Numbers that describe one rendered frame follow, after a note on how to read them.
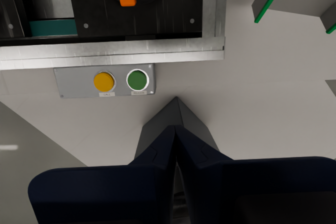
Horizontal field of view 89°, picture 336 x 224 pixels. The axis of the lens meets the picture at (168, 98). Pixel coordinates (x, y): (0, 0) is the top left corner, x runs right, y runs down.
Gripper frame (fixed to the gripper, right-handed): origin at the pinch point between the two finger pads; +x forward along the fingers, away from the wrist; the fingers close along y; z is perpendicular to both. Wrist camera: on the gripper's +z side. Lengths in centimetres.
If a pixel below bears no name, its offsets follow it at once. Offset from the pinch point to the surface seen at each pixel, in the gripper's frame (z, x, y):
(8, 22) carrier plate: 10.4, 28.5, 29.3
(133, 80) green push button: -1.5, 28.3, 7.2
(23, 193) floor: -127, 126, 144
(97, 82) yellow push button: -1.6, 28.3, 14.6
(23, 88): -5, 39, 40
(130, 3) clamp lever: 10.7, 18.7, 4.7
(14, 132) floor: -62, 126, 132
